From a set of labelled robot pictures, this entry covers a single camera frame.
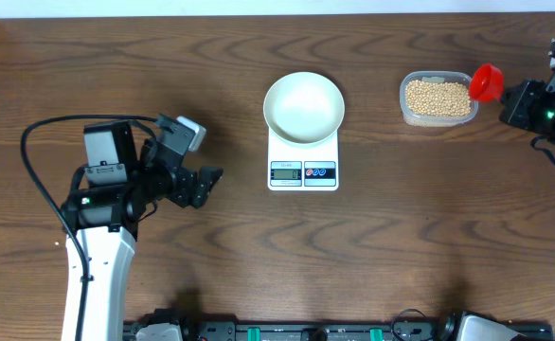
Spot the red plastic measuring scoop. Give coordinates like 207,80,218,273
469,63,504,102

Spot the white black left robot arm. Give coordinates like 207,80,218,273
61,116,224,340

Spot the white digital kitchen scale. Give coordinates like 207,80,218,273
267,132,340,191

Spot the cream round bowl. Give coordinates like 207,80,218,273
262,72,346,146

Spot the clear container of soybeans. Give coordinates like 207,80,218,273
399,71,479,128

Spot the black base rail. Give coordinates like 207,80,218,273
122,309,554,341

